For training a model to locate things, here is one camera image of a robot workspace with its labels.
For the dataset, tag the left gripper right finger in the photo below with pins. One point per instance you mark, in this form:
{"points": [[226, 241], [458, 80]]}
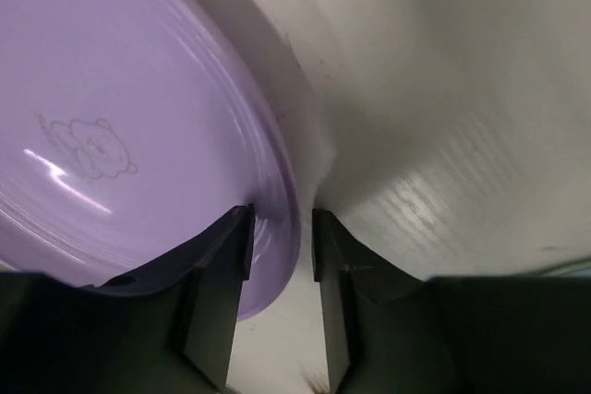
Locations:
{"points": [[359, 292]]}

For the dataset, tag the purple plastic plate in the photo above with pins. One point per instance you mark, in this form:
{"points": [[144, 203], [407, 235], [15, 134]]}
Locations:
{"points": [[127, 128]]}

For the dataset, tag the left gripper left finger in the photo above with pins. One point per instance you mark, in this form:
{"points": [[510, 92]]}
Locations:
{"points": [[209, 270]]}

